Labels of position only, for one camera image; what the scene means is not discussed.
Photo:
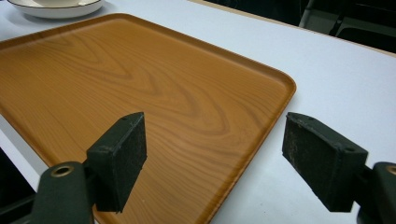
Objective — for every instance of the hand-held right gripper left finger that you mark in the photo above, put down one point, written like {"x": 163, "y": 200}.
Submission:
{"x": 120, "y": 161}

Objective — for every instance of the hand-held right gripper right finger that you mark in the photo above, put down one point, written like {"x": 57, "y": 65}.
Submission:
{"x": 323, "y": 165}

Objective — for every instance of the wood grain serving tray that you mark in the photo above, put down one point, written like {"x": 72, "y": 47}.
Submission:
{"x": 130, "y": 81}

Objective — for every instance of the dark chair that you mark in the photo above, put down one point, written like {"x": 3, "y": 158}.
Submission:
{"x": 348, "y": 21}

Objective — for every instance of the white bowl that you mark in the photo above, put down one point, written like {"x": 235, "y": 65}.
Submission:
{"x": 59, "y": 10}

